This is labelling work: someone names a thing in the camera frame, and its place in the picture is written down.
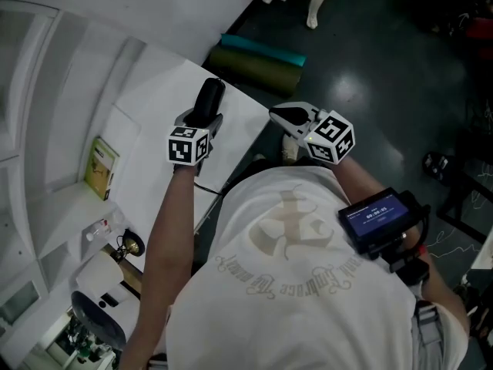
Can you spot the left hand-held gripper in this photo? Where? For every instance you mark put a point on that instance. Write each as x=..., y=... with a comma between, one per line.
x=181, y=149

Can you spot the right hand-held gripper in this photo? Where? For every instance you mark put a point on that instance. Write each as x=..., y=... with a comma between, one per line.
x=331, y=137

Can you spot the person's left forearm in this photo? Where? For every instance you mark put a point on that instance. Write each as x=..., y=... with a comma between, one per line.
x=165, y=226

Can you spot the person's right forearm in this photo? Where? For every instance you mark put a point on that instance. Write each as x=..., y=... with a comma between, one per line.
x=350, y=179

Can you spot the white desk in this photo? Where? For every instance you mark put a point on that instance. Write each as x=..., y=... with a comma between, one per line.
x=161, y=102

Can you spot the person's right shoe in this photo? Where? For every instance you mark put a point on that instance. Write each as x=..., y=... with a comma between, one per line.
x=289, y=149

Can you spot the person's shoe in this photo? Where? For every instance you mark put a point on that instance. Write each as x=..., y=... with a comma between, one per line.
x=289, y=149
x=259, y=157

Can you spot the person's black shorts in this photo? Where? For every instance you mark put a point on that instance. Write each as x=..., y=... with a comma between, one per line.
x=250, y=168

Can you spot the person's left shoe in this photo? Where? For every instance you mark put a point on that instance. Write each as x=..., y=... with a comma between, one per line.
x=259, y=157

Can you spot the green book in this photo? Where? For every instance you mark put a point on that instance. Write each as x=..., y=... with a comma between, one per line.
x=102, y=168

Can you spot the olive green rolled mat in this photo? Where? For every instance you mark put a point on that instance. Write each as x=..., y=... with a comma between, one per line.
x=254, y=71

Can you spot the black sandal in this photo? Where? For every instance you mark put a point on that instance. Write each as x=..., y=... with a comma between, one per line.
x=439, y=166

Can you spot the clear plastic bottle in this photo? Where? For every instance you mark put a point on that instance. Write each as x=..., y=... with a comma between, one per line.
x=102, y=227

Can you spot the brown cardboard box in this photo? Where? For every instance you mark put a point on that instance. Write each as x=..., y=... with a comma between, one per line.
x=129, y=274

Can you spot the brass table lamp white shade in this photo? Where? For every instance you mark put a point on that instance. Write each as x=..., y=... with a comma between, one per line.
x=98, y=272

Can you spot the white black-trimmed appliance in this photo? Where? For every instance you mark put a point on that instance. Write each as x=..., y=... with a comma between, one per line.
x=119, y=295

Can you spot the person's white printed t-shirt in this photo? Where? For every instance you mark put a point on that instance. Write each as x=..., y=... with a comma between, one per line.
x=289, y=303

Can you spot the white flat board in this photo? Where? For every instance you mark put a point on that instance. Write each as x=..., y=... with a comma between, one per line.
x=485, y=254

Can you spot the black metal frame stand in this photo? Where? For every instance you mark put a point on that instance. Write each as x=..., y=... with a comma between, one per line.
x=462, y=222

